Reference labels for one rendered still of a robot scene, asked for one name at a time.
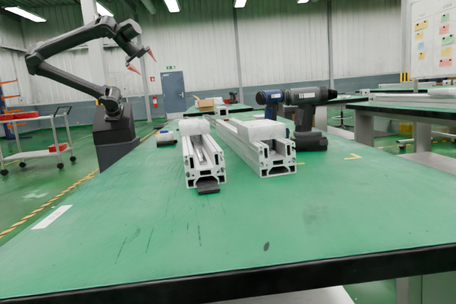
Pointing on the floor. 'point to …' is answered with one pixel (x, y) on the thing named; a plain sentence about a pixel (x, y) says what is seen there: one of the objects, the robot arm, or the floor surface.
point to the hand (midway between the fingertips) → (147, 66)
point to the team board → (433, 41)
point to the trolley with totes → (36, 150)
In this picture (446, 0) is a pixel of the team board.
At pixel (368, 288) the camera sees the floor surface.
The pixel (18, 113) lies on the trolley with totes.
